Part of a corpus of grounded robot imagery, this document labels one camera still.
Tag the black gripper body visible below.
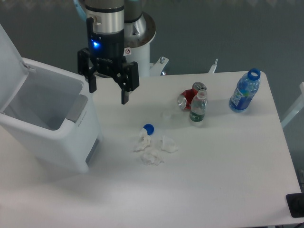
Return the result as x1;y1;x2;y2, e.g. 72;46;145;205
86;17;124;79

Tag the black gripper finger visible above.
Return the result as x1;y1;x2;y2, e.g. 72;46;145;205
114;61;139;105
77;48;97;93

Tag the white trash can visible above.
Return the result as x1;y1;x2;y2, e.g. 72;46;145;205
0;58;102;173

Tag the white trash can lid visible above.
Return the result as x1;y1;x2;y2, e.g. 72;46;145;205
0;27;29;111

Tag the blue bottle cap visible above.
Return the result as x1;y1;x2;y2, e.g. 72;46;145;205
143;123;154;135

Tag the crushed red soda can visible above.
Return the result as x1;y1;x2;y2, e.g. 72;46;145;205
177;82;207;110

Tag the crumpled white tissue left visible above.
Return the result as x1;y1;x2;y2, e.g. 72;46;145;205
133;128;151;152

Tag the crumpled white tissue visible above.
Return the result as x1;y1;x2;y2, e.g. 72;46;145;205
161;135;178;153
133;128;151;152
141;148;164;166

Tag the clear green-label bottle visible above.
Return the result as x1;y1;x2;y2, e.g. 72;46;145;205
190;89;208;122

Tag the crumpled white tissue right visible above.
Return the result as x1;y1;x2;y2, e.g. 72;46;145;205
161;135;178;153

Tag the crumpled white tissue bottom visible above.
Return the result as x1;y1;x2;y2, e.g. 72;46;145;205
141;148;164;166

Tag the blue drink bottle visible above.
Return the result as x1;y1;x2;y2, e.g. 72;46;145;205
229;68;261;113

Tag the black device at edge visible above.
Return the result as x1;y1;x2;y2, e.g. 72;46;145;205
286;193;304;218

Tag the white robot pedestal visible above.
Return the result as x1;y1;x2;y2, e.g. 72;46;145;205
123;43;169;77

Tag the white table bracket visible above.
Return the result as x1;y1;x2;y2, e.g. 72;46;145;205
208;58;218;74

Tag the white frame at right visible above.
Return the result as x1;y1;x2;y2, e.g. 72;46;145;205
281;82;304;129

